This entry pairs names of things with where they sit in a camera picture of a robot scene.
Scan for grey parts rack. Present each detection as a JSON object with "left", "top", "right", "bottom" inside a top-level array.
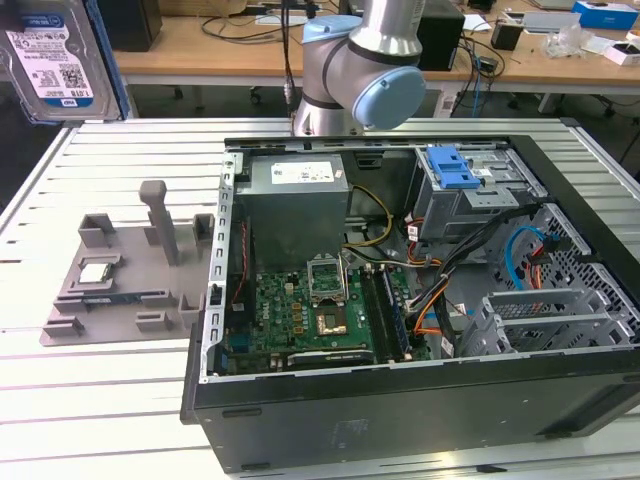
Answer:
[{"left": 39, "top": 179, "right": 215, "bottom": 348}]

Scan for yellow and black wires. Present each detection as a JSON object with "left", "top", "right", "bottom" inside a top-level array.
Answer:
[{"left": 344, "top": 185, "right": 394, "bottom": 249}]

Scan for blue plastic cage latch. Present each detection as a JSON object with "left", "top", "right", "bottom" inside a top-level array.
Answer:
[{"left": 427, "top": 144, "right": 483, "bottom": 190}]

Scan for flat silver box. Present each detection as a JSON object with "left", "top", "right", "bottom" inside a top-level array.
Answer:
[{"left": 522, "top": 10, "right": 582, "bottom": 35}]

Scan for hard disk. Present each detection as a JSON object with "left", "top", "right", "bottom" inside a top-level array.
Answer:
[{"left": 0, "top": 0, "right": 131, "bottom": 125}]

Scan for clear plastic bag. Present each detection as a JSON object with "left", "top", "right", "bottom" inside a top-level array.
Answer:
[{"left": 544, "top": 24, "right": 587, "bottom": 58}]

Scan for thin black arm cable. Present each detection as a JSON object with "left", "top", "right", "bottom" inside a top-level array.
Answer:
[{"left": 280, "top": 0, "right": 297, "bottom": 120}]

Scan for white box with black insert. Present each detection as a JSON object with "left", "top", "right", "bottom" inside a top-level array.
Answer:
[{"left": 602, "top": 40, "right": 640, "bottom": 68}]

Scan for black graphics card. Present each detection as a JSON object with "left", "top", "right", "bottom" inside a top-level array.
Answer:
[{"left": 287, "top": 347, "right": 376, "bottom": 371}]

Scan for black wire bundle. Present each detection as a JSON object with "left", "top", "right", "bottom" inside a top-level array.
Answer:
[{"left": 407, "top": 202, "right": 545, "bottom": 315}]

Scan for installed RAM stick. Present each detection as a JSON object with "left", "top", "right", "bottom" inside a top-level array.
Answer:
[{"left": 382, "top": 269, "right": 414, "bottom": 361}]

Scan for black speaker box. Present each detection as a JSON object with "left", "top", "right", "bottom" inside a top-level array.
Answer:
[{"left": 417, "top": 10, "right": 467, "bottom": 72}]

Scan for metal disk bay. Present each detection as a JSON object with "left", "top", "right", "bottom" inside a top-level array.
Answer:
[
  {"left": 457, "top": 312, "right": 639, "bottom": 357},
  {"left": 479, "top": 287, "right": 612, "bottom": 324}
]

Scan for blue wire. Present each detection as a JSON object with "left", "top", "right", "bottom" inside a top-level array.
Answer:
[{"left": 504, "top": 225, "right": 547, "bottom": 292}]

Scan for green motherboard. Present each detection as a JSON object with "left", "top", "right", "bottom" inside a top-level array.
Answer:
[{"left": 224, "top": 264, "right": 432, "bottom": 372}]

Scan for metal socket cover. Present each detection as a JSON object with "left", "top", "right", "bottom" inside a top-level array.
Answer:
[{"left": 305, "top": 253, "right": 347, "bottom": 302}]

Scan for large black box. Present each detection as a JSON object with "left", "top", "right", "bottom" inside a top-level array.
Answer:
[{"left": 108, "top": 0, "right": 164, "bottom": 53}]

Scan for blue cardboard box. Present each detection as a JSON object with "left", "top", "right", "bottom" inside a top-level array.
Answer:
[{"left": 571, "top": 0, "right": 640, "bottom": 32}]

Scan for CPU socket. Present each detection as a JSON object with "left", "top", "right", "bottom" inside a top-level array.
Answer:
[{"left": 315, "top": 308, "right": 350, "bottom": 337}]

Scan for black PC case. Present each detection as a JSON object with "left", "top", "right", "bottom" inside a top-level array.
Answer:
[{"left": 179, "top": 133, "right": 640, "bottom": 474}]

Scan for red wire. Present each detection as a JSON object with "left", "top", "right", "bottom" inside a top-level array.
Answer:
[{"left": 230, "top": 222, "right": 250, "bottom": 307}]

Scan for black RAM slot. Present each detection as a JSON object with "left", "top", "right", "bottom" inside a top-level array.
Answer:
[{"left": 360, "top": 267, "right": 392, "bottom": 364}]

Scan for orange wire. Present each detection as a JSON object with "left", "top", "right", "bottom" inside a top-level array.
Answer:
[{"left": 413, "top": 294, "right": 454, "bottom": 342}]

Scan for metal drive cage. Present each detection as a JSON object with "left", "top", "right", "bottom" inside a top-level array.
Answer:
[{"left": 409, "top": 144, "right": 547, "bottom": 242}]

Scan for grey power supply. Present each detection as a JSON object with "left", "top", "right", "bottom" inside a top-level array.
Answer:
[{"left": 234, "top": 153, "right": 350, "bottom": 272}]

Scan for locking lever wire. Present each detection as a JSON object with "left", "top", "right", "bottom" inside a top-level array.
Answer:
[{"left": 339, "top": 251, "right": 352, "bottom": 302}]

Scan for silver CPU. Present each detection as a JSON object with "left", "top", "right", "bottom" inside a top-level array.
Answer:
[{"left": 78, "top": 262, "right": 114, "bottom": 286}]

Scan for loose RAM stick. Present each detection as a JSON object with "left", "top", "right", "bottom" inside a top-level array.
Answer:
[{"left": 83, "top": 294, "right": 144, "bottom": 306}]

